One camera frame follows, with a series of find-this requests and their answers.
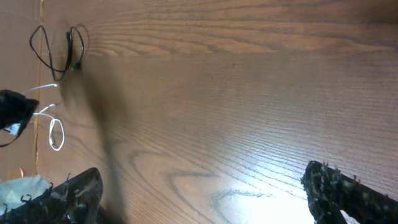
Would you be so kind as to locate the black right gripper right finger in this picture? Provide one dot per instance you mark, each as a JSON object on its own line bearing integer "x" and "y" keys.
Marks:
{"x": 330, "y": 193}

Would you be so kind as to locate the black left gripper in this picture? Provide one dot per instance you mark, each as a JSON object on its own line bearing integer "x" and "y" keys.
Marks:
{"x": 16, "y": 108}

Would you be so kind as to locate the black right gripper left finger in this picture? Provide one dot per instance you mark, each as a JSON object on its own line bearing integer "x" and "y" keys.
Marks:
{"x": 76, "y": 200}

